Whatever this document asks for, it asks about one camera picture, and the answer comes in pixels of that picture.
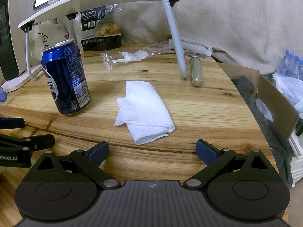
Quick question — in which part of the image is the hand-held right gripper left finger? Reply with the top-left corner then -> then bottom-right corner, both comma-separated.
31,141 -> 121,191

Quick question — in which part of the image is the beige curtain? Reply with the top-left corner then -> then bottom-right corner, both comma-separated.
114,0 -> 303,76

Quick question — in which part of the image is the white paper towel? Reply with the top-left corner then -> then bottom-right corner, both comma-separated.
114,80 -> 176,146

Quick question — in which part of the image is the glass tube of grey powder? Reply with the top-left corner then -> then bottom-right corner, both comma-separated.
189,55 -> 204,87

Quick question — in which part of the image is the white cabinet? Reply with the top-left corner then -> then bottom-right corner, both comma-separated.
287,128 -> 303,190

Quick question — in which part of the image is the white tote bag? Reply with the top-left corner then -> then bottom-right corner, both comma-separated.
30,19 -> 74,62

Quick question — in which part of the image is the white flat packet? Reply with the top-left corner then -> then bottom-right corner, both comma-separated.
181,37 -> 213,57

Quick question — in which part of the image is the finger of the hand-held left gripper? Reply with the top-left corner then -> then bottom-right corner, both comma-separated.
0,117 -> 25,130
0,134 -> 55,152

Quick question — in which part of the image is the black textured panel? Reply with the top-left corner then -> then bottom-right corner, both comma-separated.
0,0 -> 21,82

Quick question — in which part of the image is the white plastic bag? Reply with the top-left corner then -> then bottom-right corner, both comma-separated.
272,72 -> 303,107

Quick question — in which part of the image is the clear snack bag black label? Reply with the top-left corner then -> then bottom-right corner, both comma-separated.
72,3 -> 123,52

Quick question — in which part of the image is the white flat board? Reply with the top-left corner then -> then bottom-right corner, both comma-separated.
0,64 -> 45,93

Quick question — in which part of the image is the cardboard box with clothes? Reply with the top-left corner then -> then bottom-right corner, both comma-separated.
231,74 -> 295,190

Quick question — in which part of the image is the blue soda can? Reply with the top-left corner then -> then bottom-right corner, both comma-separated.
41,39 -> 91,116

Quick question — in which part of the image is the pack of water bottles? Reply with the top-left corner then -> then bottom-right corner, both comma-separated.
277,50 -> 303,81

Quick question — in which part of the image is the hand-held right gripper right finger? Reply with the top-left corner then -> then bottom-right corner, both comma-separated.
183,139 -> 277,190

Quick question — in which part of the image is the clear plastic wrapper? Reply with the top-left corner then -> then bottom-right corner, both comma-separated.
100,40 -> 177,72

